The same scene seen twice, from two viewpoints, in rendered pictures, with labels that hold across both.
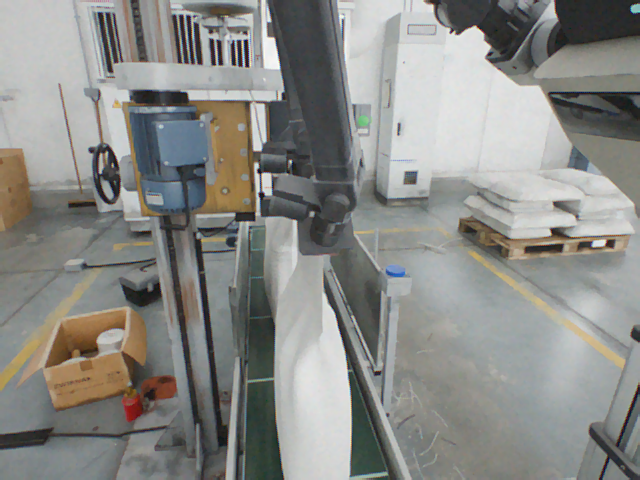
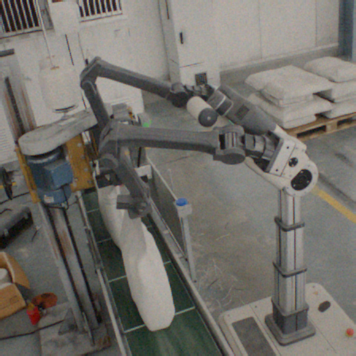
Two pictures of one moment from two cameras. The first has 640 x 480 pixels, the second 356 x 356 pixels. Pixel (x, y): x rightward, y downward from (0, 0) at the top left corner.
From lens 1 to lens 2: 1.20 m
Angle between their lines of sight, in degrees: 10
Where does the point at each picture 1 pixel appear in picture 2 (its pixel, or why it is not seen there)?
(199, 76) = (60, 137)
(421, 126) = (201, 32)
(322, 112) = (132, 186)
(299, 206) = (127, 205)
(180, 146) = (61, 176)
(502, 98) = not seen: outside the picture
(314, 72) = (128, 180)
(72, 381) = not seen: outside the picture
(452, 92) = not seen: outside the picture
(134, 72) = (33, 148)
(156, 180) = (48, 191)
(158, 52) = (27, 116)
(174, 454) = (71, 334)
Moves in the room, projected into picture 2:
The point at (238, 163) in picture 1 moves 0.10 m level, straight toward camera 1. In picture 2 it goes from (80, 163) to (84, 171)
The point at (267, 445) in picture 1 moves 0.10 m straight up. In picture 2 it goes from (129, 310) to (126, 296)
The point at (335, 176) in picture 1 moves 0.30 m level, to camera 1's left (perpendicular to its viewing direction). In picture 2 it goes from (139, 199) to (60, 215)
